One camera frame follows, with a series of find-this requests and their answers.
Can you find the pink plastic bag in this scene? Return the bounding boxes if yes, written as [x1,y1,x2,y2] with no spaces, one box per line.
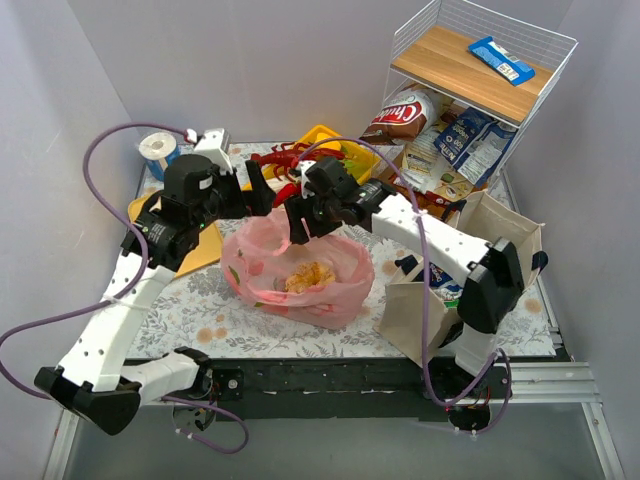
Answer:
[220,209,375,330]

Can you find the beige canvas tote bag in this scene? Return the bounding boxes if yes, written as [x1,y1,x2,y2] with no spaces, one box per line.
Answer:
[372,192,548,374]

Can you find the blue Doritos chips bag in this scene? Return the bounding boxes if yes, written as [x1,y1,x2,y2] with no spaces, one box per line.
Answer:
[429,263,463,302]

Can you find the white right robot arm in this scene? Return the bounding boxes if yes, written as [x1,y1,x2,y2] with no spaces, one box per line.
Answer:
[284,157,524,375]

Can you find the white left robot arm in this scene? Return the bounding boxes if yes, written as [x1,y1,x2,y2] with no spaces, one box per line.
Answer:
[34,154,276,435]

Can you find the yellow food tray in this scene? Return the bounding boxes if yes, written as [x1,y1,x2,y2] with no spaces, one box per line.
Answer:
[247,124,379,192]

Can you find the red toy chili pepper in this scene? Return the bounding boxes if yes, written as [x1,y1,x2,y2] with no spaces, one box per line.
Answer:
[273,183,300,208]

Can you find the floral table mat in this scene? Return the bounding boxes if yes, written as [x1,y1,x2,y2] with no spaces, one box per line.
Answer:
[107,142,556,359]

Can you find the red toy lobster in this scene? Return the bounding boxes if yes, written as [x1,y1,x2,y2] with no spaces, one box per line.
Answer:
[250,142,345,181]

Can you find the toilet paper roll pack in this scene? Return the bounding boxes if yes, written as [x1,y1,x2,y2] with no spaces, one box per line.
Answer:
[138,131,180,182]

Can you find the orange donut tray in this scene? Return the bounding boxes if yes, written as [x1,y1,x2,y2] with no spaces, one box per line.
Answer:
[127,189,223,278]

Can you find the white snack packet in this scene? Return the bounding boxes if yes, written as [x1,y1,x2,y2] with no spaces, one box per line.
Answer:
[401,145,441,194]

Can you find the orange snack bag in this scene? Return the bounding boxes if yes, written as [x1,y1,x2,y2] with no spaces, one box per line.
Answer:
[403,171,481,211]

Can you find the brown Chula chips bag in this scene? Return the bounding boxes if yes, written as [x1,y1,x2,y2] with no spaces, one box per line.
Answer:
[360,85,443,145]

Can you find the blue Kettle chips bag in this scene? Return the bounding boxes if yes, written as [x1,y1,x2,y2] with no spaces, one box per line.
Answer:
[434,107,517,187]

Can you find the small blue snack packet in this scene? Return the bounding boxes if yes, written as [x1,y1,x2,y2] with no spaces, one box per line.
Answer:
[468,36,535,86]

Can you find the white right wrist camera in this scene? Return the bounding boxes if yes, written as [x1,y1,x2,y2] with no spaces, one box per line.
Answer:
[297,160,315,199]

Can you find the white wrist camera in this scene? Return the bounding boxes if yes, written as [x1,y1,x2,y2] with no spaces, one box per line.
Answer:
[297,160,315,199]
[185,128,233,175]

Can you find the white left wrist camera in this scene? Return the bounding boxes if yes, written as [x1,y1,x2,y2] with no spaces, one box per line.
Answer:
[185,128,233,175]

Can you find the white wire shelf rack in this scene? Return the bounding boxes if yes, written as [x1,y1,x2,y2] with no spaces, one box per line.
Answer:
[383,0,578,183]

